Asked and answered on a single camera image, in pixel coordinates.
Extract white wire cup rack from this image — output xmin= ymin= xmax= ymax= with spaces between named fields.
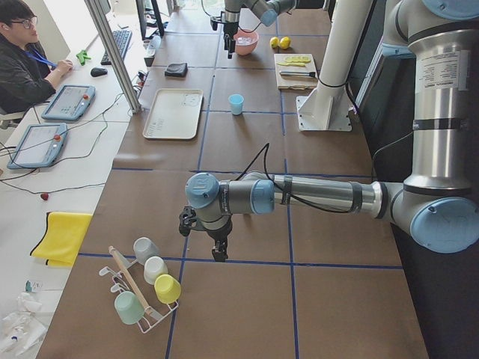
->
xmin=98 ymin=245 xmax=179 ymax=334

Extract wooden cutting board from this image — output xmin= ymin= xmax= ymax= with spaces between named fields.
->
xmin=274 ymin=54 xmax=318 ymax=90

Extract black keyboard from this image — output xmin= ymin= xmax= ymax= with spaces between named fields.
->
xmin=100 ymin=29 xmax=132 ymax=65

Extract green plastic clamp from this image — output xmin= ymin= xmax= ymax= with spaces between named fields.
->
xmin=76 ymin=49 xmax=91 ymax=66

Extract blue teach pendant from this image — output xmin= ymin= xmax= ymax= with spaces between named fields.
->
xmin=7 ymin=123 xmax=67 ymax=169
xmin=41 ymin=85 xmax=96 ymax=121

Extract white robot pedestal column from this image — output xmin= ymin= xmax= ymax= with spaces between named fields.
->
xmin=296 ymin=0 xmax=373 ymax=132

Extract yellow lemon near board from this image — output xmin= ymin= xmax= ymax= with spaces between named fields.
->
xmin=278 ymin=37 xmax=291 ymax=49

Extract yellow folded cloth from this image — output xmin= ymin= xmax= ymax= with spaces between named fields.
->
xmin=30 ymin=212 xmax=93 ymax=267

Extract lemon slices row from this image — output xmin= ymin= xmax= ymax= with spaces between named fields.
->
xmin=284 ymin=55 xmax=311 ymax=64

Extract blue teach pendant near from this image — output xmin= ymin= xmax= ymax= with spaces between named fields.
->
xmin=7 ymin=123 xmax=67 ymax=169

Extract yellow cup on rack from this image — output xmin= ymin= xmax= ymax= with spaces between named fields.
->
xmin=154 ymin=274 xmax=181 ymax=304

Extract black computer mouse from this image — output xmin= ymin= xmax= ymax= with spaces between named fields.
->
xmin=90 ymin=67 xmax=108 ymax=78

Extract cream bear serving tray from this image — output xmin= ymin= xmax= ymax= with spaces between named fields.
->
xmin=142 ymin=88 xmax=203 ymax=140

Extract grey cup on rack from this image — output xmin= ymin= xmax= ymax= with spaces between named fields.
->
xmin=133 ymin=237 xmax=159 ymax=265

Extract mint green cup on rack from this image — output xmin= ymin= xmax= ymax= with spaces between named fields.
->
xmin=114 ymin=291 xmax=144 ymax=325

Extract light blue plastic cup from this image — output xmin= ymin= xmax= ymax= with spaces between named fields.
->
xmin=228 ymin=93 xmax=244 ymax=116

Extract aluminium frame post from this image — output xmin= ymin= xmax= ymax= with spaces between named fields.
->
xmin=85 ymin=0 xmax=141 ymax=114

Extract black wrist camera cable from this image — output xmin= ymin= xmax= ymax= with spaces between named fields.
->
xmin=239 ymin=141 xmax=360 ymax=215

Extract yellow lemon far one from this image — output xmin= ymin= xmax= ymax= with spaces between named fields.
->
xmin=269 ymin=37 xmax=280 ymax=49

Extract seated person black jacket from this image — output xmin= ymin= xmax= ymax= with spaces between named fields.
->
xmin=1 ymin=1 xmax=73 ymax=114

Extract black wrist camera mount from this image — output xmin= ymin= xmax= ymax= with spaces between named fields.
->
xmin=210 ymin=16 xmax=224 ymax=31

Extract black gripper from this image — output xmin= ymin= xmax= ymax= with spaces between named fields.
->
xmin=201 ymin=218 xmax=233 ymax=262
xmin=223 ymin=22 xmax=239 ymax=59

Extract yellow plastic knife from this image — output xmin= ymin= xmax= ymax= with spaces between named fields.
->
xmin=276 ymin=61 xmax=306 ymax=67

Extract blue teach pendant far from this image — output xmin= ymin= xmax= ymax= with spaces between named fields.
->
xmin=41 ymin=85 xmax=96 ymax=121

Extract pink bowl of ice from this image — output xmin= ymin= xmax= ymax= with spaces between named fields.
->
xmin=234 ymin=29 xmax=259 ymax=55

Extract crumpled plastic bags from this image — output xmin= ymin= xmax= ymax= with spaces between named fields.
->
xmin=1 ymin=292 xmax=47 ymax=358

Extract white cup on rack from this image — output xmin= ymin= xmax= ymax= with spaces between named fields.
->
xmin=144 ymin=256 xmax=168 ymax=285

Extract grey folded cloth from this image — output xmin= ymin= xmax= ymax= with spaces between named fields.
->
xmin=164 ymin=63 xmax=188 ymax=78

